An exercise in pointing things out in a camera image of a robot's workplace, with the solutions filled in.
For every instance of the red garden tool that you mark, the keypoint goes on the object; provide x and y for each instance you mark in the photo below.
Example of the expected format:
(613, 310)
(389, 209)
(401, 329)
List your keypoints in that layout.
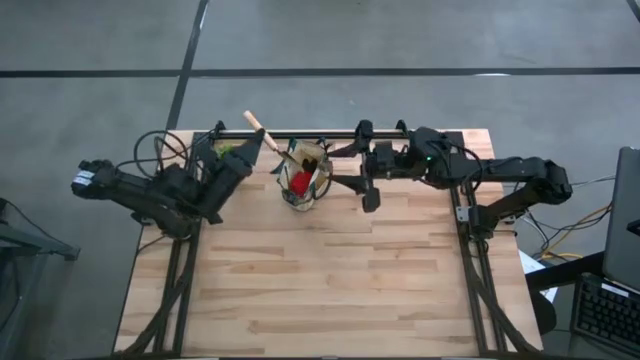
(301, 184)

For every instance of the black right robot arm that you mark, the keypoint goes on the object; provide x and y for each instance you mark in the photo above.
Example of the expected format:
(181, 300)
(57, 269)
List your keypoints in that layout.
(515, 167)

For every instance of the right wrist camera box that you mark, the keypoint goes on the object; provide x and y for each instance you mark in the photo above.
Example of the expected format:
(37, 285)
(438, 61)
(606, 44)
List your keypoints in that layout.
(385, 151)

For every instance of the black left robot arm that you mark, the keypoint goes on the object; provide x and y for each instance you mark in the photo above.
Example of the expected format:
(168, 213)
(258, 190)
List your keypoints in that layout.
(125, 187)

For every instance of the grey metal cart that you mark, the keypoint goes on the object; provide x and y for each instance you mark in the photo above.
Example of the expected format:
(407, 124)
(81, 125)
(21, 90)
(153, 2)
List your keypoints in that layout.
(30, 245)

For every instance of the black side desk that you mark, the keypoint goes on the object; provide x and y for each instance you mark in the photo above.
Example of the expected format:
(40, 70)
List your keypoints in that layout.
(565, 272)

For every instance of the black keyboard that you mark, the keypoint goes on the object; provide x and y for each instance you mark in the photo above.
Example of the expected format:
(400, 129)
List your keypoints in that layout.
(607, 315)

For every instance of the grey laptop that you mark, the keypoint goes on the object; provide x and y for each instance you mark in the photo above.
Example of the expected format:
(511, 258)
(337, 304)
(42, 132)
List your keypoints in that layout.
(625, 220)

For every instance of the black round stool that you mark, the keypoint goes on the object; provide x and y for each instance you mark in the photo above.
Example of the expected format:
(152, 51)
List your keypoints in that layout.
(545, 315)

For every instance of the white paper sheet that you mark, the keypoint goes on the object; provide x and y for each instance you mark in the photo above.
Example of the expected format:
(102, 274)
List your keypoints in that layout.
(530, 262)

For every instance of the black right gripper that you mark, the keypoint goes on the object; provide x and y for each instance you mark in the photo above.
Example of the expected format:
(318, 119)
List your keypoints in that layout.
(402, 167)

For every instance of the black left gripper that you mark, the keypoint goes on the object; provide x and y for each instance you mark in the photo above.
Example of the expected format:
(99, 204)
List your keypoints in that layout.
(227, 182)

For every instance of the green artificial plant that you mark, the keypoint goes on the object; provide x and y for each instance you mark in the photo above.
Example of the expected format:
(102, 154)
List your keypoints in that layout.
(223, 149)

